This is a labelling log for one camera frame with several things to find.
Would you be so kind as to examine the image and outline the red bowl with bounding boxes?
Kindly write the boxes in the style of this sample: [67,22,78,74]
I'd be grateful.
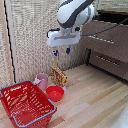
[45,85,66,103]

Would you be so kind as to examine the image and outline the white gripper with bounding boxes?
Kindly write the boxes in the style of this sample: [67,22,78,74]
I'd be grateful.
[46,26,83,57]

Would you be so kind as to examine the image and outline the black cable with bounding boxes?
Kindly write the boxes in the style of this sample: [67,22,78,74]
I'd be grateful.
[81,17,128,38]

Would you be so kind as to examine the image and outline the pink mug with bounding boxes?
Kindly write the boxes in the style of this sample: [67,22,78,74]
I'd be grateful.
[33,72,50,93]

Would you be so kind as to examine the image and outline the red plastic shopping basket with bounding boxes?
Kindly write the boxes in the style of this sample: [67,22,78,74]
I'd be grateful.
[0,79,58,128]

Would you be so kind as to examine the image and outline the brown wooden drawer cabinet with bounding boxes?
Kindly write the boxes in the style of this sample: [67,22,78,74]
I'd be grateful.
[81,8,128,83]

